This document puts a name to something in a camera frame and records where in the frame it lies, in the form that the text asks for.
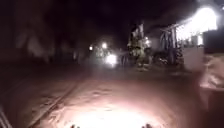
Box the dark asphalt road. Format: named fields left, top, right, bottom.
left=0, top=62, right=216, bottom=128

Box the tree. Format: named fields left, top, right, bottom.
left=126, top=22, right=151, bottom=70

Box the brightly lit building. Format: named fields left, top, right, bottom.
left=146, top=4, right=224, bottom=73

